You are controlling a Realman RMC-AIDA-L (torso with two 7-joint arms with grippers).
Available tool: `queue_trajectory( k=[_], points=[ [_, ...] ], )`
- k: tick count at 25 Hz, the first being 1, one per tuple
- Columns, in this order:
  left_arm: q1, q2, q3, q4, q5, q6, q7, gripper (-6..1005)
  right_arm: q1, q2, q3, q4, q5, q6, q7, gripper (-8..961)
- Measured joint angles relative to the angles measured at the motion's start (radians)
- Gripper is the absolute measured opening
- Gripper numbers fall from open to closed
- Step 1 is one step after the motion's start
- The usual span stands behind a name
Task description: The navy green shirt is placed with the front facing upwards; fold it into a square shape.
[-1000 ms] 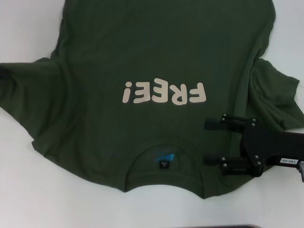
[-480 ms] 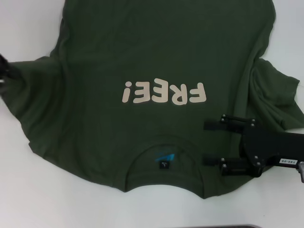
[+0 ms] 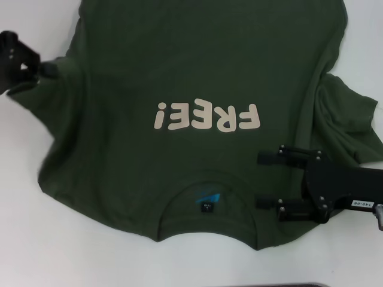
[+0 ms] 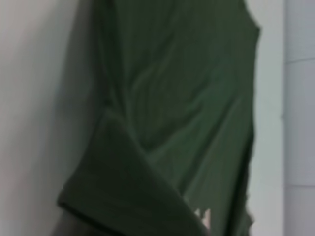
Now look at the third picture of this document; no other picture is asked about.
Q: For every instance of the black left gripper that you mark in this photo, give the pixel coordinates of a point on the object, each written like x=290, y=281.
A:
x=7, y=62

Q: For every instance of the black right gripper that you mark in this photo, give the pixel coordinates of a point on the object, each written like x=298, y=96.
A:
x=338, y=186

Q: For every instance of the dark green FREE! t-shirt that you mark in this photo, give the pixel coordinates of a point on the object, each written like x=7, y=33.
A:
x=191, y=59

